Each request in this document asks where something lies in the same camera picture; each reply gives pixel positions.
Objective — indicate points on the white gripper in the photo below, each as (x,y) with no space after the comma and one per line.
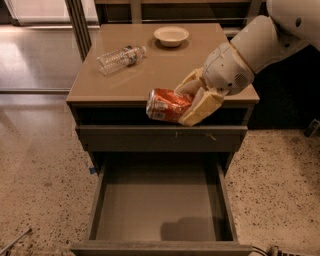
(224,70)

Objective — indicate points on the crushed orange soda can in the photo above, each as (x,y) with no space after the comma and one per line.
(167,105)

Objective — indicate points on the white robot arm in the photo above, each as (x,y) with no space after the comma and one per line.
(289,27)

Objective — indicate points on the grey drawer cabinet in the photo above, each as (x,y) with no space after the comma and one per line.
(121,98)

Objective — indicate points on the closed grey top drawer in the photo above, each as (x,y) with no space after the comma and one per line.
(107,138)

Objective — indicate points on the open grey middle drawer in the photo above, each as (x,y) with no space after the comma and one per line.
(161,210)

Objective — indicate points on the white shallow bowl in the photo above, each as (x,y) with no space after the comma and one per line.
(171,36)

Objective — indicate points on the clear plastic water bottle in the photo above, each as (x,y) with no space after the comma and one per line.
(113,62)

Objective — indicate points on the small dark floor object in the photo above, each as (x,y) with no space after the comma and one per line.
(312,128)

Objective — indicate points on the blue tape piece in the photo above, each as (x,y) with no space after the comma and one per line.
(92,170)

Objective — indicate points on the metal rod on floor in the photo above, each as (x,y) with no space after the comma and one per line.
(16,239)

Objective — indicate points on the grey metal post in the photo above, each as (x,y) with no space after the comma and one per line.
(79,25)

